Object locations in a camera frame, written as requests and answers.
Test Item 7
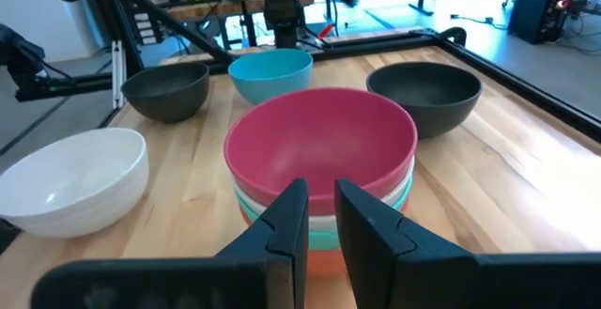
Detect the wooden workbench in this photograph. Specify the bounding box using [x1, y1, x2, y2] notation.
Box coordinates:
[162, 0, 316, 22]

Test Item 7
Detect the blue plastic bowl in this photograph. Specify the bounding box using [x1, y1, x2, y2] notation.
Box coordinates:
[227, 47, 315, 106]

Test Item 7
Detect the teal plastic bowl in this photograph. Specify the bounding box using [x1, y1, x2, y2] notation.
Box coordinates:
[234, 176, 415, 252]

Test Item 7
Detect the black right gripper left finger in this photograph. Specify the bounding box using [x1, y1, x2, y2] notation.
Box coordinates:
[30, 178, 310, 309]

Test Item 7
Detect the orange plastic bowl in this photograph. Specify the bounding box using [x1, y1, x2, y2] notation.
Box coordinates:
[238, 195, 410, 278]

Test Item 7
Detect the black equipment box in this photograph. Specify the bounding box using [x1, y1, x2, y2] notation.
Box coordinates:
[506, 0, 579, 46]

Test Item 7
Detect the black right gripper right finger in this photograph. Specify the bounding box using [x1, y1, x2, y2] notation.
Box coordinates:
[334, 178, 601, 309]

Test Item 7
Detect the pink plastic bowl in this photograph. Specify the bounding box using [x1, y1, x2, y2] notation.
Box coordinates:
[223, 86, 420, 217]

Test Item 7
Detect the large white bowl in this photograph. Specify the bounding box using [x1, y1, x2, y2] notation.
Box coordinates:
[0, 127, 151, 240]

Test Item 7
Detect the metal mounting bracket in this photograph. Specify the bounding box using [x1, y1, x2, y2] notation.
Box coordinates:
[111, 39, 127, 110]

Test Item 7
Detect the black diagonal frame strut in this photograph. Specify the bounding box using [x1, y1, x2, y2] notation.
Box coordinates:
[99, 0, 236, 65]

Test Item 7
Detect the dark grey bowl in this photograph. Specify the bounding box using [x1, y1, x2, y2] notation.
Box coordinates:
[365, 60, 484, 140]
[119, 61, 211, 124]

